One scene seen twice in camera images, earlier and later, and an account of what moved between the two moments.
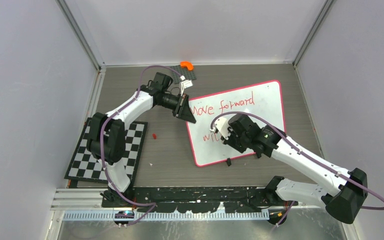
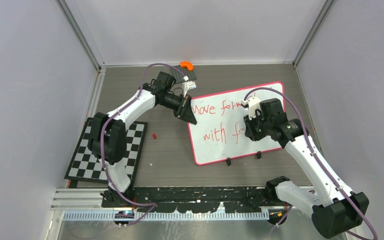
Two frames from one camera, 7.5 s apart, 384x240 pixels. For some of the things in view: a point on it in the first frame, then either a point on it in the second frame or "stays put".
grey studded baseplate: x=188 y=74 stays put
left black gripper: x=183 y=110 stays put
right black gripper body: x=235 y=141 to x=258 y=127
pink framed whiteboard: x=266 y=99 stays put
